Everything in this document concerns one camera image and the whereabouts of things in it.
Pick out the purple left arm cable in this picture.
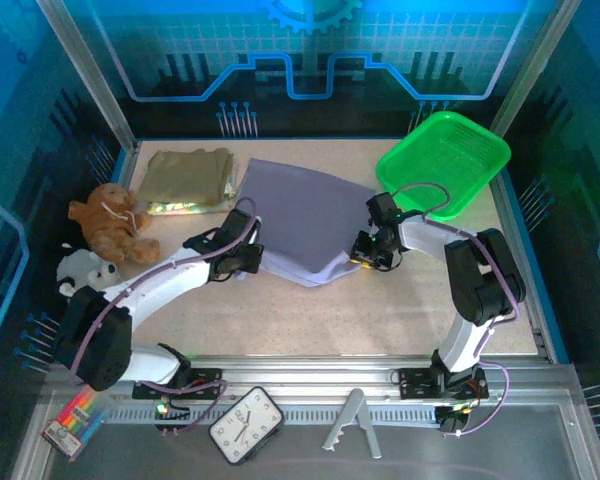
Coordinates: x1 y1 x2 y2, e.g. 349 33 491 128
69 196 259 437

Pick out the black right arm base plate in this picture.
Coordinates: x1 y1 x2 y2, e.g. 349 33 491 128
397 367 490 401

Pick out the aluminium frame post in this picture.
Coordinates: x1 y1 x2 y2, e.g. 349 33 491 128
489 0 581 139
35 0 137 151

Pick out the aluminium cross beam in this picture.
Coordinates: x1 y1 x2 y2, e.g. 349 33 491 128
44 355 581 401

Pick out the black controller board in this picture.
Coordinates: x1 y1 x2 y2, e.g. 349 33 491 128
152 397 192 435
435 404 470 437

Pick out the green plastic basket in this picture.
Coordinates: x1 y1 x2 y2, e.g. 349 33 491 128
375 110 512 222

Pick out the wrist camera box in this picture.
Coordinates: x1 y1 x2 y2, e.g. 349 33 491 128
219 208 261 246
367 192 399 229

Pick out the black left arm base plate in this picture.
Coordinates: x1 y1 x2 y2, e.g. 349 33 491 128
131 367 231 401

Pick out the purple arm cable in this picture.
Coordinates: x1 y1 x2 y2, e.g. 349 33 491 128
392 182 522 439
69 196 259 437

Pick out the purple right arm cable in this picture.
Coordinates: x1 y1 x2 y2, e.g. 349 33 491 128
392 182 522 439

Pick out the slotted grey cable duct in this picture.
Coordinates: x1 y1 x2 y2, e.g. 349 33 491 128
102 404 441 426

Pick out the black white analog clock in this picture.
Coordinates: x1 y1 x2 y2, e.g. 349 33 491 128
208 385 285 466

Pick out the olive green skirt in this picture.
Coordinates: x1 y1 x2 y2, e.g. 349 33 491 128
139 147 235 207

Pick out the pastel floral skirt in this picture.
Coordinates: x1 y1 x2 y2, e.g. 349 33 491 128
147 202 231 217

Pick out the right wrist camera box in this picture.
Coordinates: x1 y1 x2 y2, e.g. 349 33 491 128
367 192 399 229

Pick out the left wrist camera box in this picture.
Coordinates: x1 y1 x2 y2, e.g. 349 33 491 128
219 208 261 246

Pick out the pack of coloured markers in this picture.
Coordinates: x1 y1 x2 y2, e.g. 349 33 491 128
40 387 115 461

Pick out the brown plush bear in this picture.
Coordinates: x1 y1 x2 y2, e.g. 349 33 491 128
68 183 162 266

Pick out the grey metal stand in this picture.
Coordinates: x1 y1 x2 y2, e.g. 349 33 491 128
322 388 383 460

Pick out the grey white plush husky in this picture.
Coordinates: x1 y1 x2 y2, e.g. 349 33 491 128
55 248 124 301

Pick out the lavender grey skirt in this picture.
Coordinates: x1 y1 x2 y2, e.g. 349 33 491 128
238 158 377 289

